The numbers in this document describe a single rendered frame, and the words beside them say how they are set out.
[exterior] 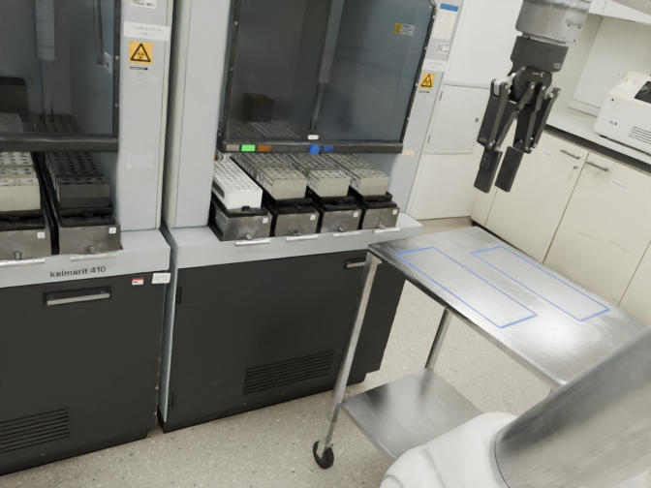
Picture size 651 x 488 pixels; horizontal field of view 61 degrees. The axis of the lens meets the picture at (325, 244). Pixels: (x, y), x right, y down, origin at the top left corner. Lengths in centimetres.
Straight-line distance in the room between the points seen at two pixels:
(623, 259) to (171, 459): 250
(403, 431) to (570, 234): 209
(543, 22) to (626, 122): 252
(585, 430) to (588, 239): 291
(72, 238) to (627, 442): 118
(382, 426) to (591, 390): 119
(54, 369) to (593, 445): 132
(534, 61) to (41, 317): 121
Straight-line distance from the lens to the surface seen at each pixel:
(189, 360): 171
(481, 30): 348
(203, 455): 192
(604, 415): 56
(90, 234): 140
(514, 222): 375
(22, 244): 139
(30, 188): 142
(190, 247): 148
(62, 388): 165
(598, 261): 344
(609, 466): 60
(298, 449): 197
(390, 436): 170
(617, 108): 339
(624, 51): 415
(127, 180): 146
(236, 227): 150
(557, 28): 86
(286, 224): 157
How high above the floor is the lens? 143
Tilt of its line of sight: 26 degrees down
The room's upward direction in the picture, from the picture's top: 12 degrees clockwise
